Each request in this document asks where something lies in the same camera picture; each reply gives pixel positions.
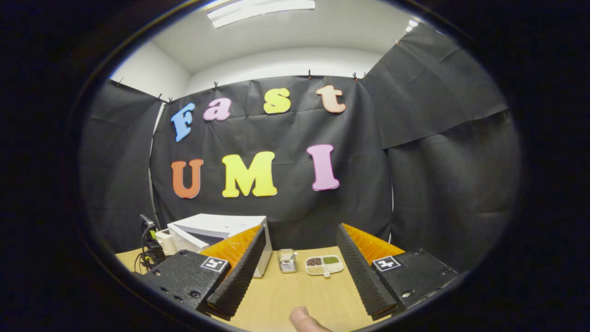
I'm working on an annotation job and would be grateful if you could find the white microwave oven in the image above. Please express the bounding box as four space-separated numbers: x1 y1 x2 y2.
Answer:
167 213 272 278

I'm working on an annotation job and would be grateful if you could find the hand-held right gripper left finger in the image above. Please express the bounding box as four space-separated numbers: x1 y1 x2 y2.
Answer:
138 225 268 321

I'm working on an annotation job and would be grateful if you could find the row of black cloth clips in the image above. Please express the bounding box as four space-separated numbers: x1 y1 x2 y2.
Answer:
115 37 399 104

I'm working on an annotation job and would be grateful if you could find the long ceiling light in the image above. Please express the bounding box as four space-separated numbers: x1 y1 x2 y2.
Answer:
206 0 316 29

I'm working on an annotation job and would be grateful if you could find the white toaster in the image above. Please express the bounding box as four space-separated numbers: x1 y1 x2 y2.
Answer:
157 229 178 255

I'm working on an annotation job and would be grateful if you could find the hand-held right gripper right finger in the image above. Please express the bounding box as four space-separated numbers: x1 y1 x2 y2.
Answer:
336 223 461 321

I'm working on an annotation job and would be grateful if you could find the white divided grain dish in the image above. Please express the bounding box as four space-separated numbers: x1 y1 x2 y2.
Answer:
305 255 344 278

